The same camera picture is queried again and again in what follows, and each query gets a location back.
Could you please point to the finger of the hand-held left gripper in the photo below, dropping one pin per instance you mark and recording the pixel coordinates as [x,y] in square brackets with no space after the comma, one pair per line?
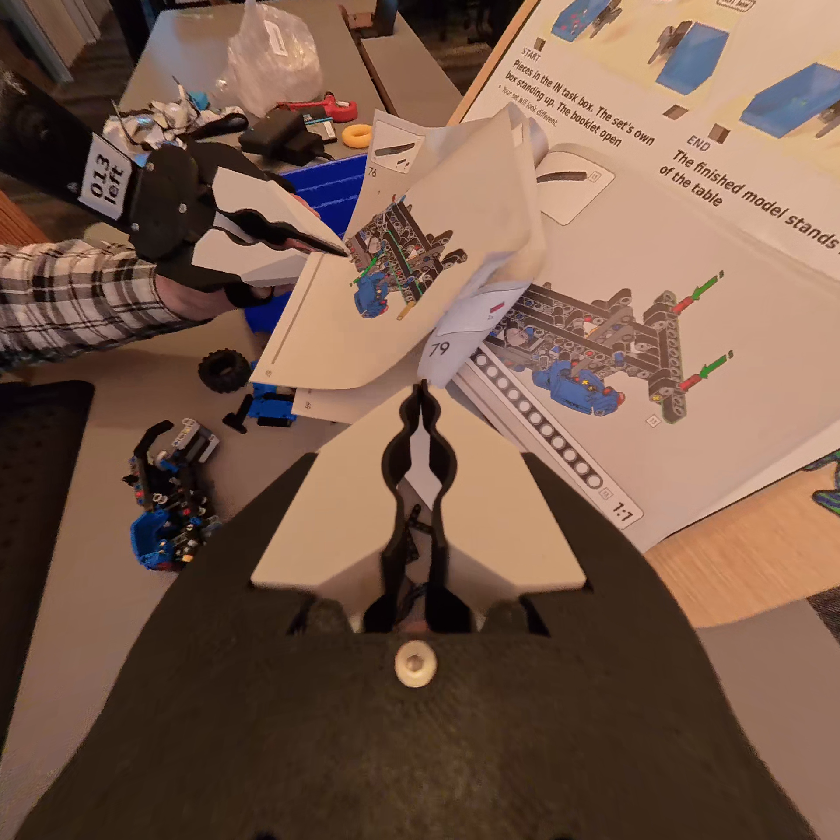
[249,266]
[275,203]

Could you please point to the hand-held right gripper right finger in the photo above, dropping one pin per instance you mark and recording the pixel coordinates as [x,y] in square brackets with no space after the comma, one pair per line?
[512,525]

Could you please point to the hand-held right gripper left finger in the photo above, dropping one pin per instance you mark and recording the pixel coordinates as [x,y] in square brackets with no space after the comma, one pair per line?
[321,525]

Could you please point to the black blue toy car chassis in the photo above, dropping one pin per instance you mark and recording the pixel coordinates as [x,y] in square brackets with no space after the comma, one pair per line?
[170,499]

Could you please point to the white instruction booklet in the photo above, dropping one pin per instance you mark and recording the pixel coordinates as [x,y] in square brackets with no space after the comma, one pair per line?
[722,407]

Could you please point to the person's left forearm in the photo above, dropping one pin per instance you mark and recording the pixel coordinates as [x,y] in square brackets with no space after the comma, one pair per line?
[79,295]

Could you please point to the grey desk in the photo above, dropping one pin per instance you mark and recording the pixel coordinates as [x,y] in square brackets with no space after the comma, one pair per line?
[98,623]

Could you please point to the printed task instruction sheet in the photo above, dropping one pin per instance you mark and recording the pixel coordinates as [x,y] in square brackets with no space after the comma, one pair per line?
[656,105]

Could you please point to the person's left hand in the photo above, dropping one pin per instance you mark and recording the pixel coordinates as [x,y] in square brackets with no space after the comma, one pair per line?
[190,302]

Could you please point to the blue storage bin with tag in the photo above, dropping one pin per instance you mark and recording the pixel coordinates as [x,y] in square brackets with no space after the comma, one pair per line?
[321,184]

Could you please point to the black power adapter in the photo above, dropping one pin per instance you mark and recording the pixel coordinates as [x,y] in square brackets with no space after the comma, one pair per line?
[282,138]

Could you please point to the crumpled white wrapper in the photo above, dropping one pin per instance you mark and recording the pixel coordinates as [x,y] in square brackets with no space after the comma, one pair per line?
[164,121]

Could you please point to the red hand tool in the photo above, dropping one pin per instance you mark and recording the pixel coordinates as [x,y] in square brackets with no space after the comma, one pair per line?
[321,108]

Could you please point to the black toy tire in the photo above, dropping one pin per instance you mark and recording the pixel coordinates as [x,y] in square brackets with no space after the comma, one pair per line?
[224,371]

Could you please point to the blue curved panel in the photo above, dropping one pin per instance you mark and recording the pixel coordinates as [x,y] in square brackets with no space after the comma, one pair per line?
[272,403]

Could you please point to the short black beam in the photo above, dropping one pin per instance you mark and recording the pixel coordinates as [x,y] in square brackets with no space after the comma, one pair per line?
[236,417]

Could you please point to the large clear plastic bag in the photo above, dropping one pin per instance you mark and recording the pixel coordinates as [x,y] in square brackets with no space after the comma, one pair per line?
[275,59]

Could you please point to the grey side table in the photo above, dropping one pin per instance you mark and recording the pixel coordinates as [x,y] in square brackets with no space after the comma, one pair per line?
[177,52]

